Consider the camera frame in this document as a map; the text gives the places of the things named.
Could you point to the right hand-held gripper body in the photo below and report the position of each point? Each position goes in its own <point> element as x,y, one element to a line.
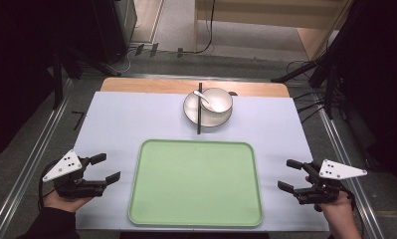
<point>332,181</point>

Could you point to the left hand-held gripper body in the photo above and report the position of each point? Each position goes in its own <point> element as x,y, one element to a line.
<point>62,166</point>

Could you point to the person's right hand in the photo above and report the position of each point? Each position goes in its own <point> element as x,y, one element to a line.
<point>338,205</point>

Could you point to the person's left hand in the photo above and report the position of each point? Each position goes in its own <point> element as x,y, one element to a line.
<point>66,203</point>

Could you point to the white table mat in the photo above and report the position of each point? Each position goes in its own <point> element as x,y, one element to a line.
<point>119,119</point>

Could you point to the green plastic tray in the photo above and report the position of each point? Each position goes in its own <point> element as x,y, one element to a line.
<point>196,184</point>

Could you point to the black tripod stand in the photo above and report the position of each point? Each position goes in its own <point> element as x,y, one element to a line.
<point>318,71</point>

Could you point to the white bowl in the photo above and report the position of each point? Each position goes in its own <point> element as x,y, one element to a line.
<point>224,98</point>

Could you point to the white ceramic spoon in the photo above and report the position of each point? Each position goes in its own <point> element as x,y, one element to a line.
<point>216,105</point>

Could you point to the black chopsticks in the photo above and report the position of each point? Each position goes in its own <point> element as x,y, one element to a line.
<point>199,122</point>

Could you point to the white round plate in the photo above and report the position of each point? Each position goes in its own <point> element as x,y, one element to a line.
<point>191,111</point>

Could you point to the black cabinet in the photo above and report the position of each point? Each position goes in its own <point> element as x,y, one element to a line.
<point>113,30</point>

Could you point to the light wooden desk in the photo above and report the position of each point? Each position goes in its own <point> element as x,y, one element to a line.
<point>269,13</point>

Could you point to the metal floor rail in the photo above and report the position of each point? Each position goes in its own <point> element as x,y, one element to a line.
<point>27,172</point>
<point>345,156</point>

